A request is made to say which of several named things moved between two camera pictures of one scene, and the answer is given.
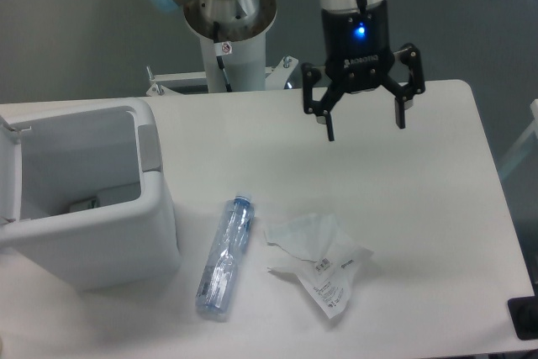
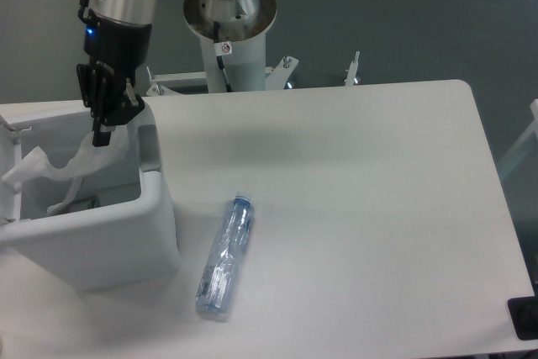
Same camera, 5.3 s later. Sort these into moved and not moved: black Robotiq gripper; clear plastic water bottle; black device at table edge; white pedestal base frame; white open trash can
Moved: black Robotiq gripper
Not moved: white open trash can; clear plastic water bottle; black device at table edge; white pedestal base frame
